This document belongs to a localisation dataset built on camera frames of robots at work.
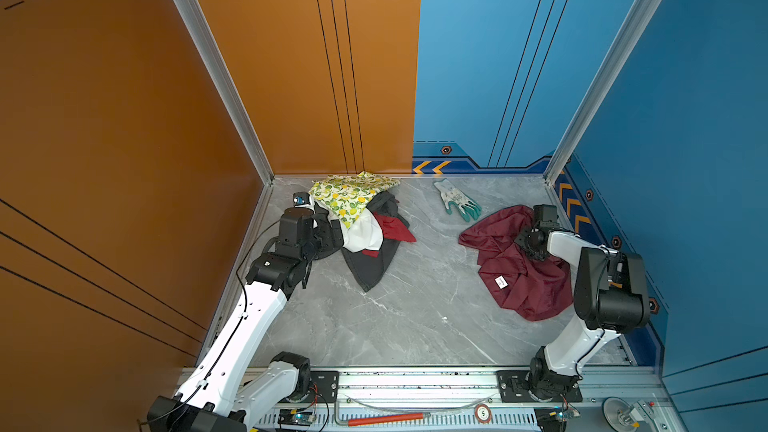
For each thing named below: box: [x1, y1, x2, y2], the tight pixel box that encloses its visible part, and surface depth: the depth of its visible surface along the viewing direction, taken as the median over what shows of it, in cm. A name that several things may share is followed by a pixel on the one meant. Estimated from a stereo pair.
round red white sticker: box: [474, 403, 492, 424], surface depth 71 cm
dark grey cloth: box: [341, 191, 410, 292], surface depth 98 cm
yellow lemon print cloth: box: [309, 171, 401, 229], surface depth 101 cm
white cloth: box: [340, 207, 384, 253], surface depth 98 cm
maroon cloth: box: [458, 205, 573, 321], surface depth 91 cm
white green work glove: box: [433, 179, 482, 222], surface depth 114 cm
